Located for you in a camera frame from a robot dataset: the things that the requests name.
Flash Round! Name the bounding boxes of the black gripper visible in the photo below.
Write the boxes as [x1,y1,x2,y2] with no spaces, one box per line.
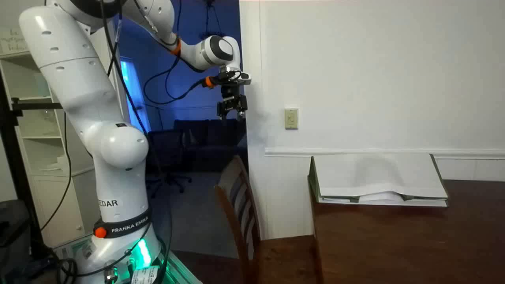
[217,82,250,120]

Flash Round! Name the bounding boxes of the dark wooden dining chair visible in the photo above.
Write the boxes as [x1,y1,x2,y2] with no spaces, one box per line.
[212,155,319,284]

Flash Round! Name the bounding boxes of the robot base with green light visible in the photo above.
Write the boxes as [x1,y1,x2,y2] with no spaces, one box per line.
[53,230,202,284]

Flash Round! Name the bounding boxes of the black office chair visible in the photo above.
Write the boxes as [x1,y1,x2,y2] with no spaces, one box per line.
[146,129,195,197]

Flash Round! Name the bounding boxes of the dark sofa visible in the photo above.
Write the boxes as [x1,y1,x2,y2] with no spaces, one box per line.
[172,117,250,173]

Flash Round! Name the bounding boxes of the white shelf unit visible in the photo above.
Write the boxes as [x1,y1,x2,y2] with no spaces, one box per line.
[0,49,101,249]

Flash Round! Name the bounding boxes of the black bag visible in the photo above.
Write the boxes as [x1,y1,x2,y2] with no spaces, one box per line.
[0,199,35,281]

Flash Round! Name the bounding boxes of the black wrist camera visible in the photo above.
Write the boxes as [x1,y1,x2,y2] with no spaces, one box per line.
[212,69,253,88]

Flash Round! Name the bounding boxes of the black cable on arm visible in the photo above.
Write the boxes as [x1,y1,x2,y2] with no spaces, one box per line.
[100,0,223,139]

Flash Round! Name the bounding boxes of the black cable from stand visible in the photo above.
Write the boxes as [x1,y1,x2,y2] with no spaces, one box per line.
[38,109,75,233]

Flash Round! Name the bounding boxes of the black camera stand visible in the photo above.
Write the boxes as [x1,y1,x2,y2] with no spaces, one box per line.
[0,77,65,259]

